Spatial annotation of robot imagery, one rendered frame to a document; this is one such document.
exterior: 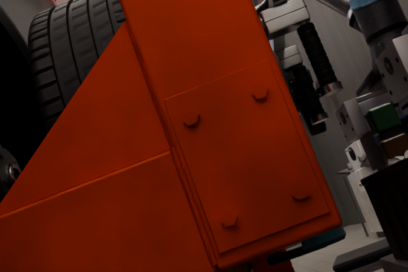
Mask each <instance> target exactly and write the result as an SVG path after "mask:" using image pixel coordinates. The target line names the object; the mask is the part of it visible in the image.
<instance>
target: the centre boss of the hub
mask: <svg viewBox="0 0 408 272"><path fill-rule="evenodd" d="M5 173H6V176H7V180H8V182H9V184H10V186H13V184H14V182H15V181H16V179H17V178H18V177H19V175H20V174H21V171H20V170H19V168H18V167H17V166H16V165H15V164H13V163H9V164H7V165H6V166H5Z"/></svg>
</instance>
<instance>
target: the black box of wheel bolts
mask: <svg viewBox="0 0 408 272"><path fill-rule="evenodd" d="M361 184H362V186H364V187H365V190H366V191H367V194H368V196H369V199H370V201H371V203H372V206H373V209H374V210H375V213H376V216H377V218H378V220H379V222H380V225H381V227H382V230H383V232H384V234H385V237H386V239H387V241H388V244H389V246H390V249H391V250H392V253H393V256H394V258H395V259H408V150H407V151H406V152H405V153H404V156H397V157H395V158H393V159H388V160H387V167H385V168H383V169H381V170H379V171H377V172H375V173H373V174H371V175H369V176H367V177H365V178H363V179H361Z"/></svg>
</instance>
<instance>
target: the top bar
mask: <svg viewBox="0 0 408 272"><path fill-rule="evenodd" d="M284 2H287V0H268V8H269V9H270V8H272V7H274V6H277V5H279V4H282V3H284ZM270 46H271V48H272V50H273V52H278V51H280V50H283V49H284V48H285V35H282V36H280V37H278V38H275V39H272V40H270Z"/></svg>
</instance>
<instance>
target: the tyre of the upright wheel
mask: <svg viewBox="0 0 408 272"><path fill-rule="evenodd" d="M124 21H126V22H127V20H126V18H125V15H124V12H123V9H122V7H121V4H120V1H119V0H69V1H66V2H64V3H62V4H59V5H57V6H54V7H51V8H48V9H47V10H44V11H41V12H39V13H38V14H37V15H36V16H35V17H34V18H33V20H32V22H31V24H30V28H29V35H28V51H29V63H30V71H31V75H32V80H33V86H34V90H35V94H36V99H37V102H38V107H39V109H40V113H41V117H42V121H43V123H44V127H45V130H46V133H47V134H48V133H49V131H50V130H51V128H52V127H53V125H54V124H55V122H56V121H57V119H58V118H59V116H60V115H61V114H62V112H63V110H64V109H65V108H66V106H67V105H68V103H69V101H70V100H71V99H72V97H73V96H74V95H75V93H76V91H77V90H78V88H79V87H80V86H81V84H82V83H83V81H84V80H85V78H86V77H87V75H88V74H89V72H90V71H91V69H92V68H93V66H94V65H95V63H96V62H97V61H98V59H99V57H100V56H101V54H102V53H103V52H104V50H105V49H106V47H107V46H108V44H109V43H110V41H111V40H112V38H113V37H114V36H115V34H116V33H117V31H118V29H119V28H120V27H121V25H122V23H124Z"/></svg>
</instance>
